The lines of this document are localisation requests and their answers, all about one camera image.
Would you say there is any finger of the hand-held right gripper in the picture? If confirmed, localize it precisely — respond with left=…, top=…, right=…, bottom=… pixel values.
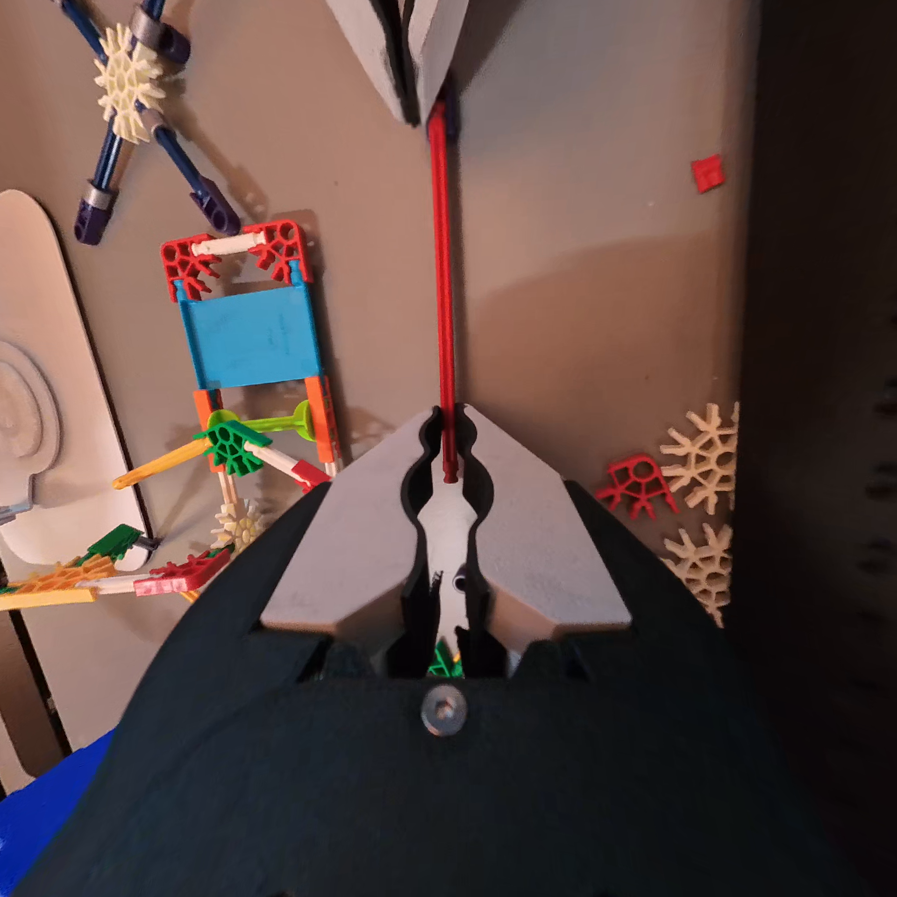
left=326, top=0, right=421, bottom=127
left=408, top=0, right=472, bottom=126

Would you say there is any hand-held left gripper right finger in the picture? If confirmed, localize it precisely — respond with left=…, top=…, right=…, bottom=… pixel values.
left=456, top=404, right=633, bottom=649

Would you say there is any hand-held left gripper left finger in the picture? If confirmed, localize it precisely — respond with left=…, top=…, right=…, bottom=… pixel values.
left=259, top=408, right=441, bottom=642

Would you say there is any colourful toy wheel model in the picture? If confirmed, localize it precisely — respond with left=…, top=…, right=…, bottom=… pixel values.
left=0, top=219, right=344, bottom=612

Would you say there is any blue rod propeller assembly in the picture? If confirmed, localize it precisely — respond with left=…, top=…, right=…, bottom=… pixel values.
left=59, top=0, right=242, bottom=246

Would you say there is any long red toy rod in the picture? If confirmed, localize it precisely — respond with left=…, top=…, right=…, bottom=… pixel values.
left=427, top=101, right=463, bottom=484

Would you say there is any blue plastic bin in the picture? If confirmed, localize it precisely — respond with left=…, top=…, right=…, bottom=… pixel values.
left=0, top=729, right=116, bottom=897

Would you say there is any red toy connector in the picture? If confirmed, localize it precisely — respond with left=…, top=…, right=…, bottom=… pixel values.
left=596, top=454, right=679, bottom=520

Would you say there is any white snowflake toy connector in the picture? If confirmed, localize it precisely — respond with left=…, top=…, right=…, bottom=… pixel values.
left=660, top=522, right=735, bottom=628
left=659, top=401, right=740, bottom=516

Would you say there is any white document stand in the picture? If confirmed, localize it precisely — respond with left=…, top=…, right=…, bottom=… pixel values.
left=0, top=189, right=157, bottom=569

